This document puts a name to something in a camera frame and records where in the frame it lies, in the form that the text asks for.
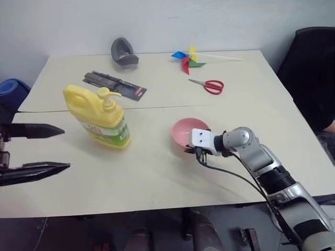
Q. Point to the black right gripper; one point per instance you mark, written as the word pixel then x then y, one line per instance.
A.
pixel 204 154

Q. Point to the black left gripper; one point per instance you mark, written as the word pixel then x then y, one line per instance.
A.
pixel 4 146

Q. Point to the pink bowl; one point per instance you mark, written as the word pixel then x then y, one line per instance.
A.
pixel 183 130

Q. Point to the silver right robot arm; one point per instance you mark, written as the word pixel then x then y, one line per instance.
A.
pixel 264 162

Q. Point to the yellow pump bottle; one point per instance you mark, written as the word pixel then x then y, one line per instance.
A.
pixel 104 120

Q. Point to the blue barrel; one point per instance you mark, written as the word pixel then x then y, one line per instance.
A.
pixel 11 92

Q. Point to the black table leg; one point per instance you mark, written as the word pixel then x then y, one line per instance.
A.
pixel 187 225

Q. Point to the dark rounded shape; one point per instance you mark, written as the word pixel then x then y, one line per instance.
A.
pixel 250 239
pixel 205 232
pixel 137 239

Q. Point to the colourful pinwheel with white stick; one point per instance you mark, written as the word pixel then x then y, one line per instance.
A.
pixel 189 61

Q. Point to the black packaged tool card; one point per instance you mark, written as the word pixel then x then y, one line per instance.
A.
pixel 115 85

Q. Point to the black office chair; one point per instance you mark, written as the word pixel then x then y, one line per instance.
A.
pixel 311 78

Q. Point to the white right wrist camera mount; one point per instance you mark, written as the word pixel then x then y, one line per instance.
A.
pixel 201 137

